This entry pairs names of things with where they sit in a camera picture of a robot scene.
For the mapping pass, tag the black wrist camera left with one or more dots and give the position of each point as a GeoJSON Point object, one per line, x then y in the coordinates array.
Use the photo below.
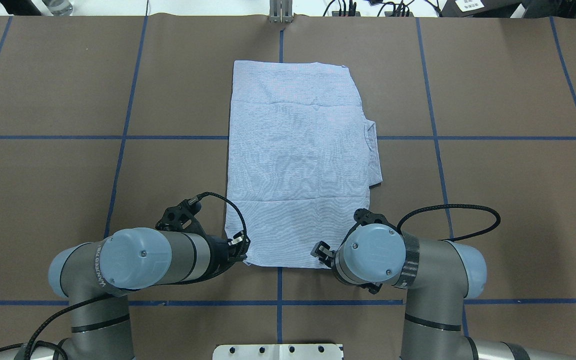
{"type": "Point", "coordinates": [182, 218]}

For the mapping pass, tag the black box white label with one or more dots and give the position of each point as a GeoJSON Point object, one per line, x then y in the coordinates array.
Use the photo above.
{"type": "Point", "coordinates": [479, 8]}

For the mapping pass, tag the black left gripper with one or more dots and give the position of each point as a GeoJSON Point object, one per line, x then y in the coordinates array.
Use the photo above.
{"type": "Point", "coordinates": [216, 255]}

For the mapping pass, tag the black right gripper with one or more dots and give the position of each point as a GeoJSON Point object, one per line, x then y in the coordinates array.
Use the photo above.
{"type": "Point", "coordinates": [323, 251]}

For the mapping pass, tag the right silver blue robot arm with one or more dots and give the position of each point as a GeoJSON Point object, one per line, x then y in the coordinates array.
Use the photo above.
{"type": "Point", "coordinates": [438, 277]}

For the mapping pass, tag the blue striped button shirt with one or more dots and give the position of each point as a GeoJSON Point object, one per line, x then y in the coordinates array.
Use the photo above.
{"type": "Point", "coordinates": [302, 158]}

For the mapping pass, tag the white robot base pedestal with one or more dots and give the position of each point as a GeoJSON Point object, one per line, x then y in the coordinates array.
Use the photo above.
{"type": "Point", "coordinates": [297, 351]}

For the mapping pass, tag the aluminium frame post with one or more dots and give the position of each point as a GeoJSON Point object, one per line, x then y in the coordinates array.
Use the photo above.
{"type": "Point", "coordinates": [281, 11]}

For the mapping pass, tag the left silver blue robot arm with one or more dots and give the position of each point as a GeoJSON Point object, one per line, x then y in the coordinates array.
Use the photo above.
{"type": "Point", "coordinates": [97, 278]}

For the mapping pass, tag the clear bottle black lid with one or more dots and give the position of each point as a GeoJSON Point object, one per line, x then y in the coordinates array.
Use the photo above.
{"type": "Point", "coordinates": [59, 8]}

